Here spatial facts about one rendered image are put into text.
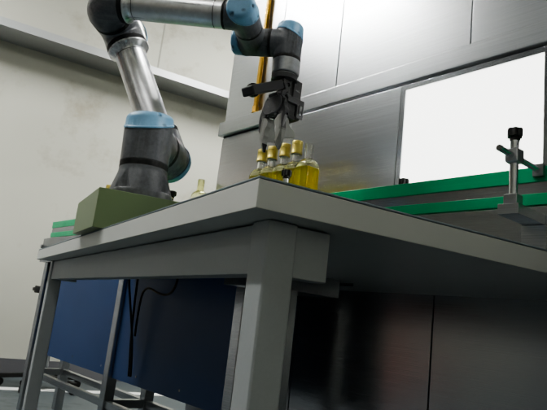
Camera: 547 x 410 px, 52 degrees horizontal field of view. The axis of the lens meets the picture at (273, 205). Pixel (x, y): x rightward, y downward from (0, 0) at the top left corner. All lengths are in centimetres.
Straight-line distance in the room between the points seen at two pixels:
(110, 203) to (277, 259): 66
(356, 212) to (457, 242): 17
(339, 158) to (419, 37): 43
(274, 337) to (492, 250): 34
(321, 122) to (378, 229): 126
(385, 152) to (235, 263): 105
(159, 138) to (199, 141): 372
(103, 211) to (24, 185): 340
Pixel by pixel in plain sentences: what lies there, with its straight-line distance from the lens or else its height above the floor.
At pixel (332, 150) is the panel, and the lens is 184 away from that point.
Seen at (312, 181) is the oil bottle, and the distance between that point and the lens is 168.
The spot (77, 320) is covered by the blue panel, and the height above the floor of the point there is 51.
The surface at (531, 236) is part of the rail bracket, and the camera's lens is 119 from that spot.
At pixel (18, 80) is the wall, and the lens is 481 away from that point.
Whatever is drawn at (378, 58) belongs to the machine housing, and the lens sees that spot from 188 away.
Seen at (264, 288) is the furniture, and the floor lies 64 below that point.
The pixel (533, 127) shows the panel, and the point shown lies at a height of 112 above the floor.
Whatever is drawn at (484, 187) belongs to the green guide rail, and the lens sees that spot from 129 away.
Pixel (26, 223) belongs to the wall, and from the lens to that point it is 459.
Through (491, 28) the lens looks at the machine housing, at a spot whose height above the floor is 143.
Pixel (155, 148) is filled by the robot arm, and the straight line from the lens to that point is 135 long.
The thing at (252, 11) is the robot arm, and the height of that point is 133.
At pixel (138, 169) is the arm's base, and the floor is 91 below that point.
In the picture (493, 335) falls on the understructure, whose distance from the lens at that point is 145.
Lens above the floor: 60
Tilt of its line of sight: 12 degrees up
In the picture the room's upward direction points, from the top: 7 degrees clockwise
